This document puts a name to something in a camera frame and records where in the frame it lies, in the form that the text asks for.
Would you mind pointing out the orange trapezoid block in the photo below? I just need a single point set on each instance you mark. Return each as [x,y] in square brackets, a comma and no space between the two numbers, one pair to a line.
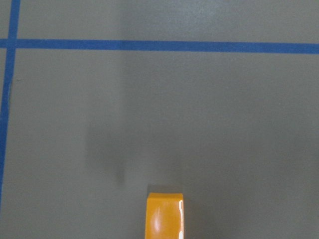
[164,216]

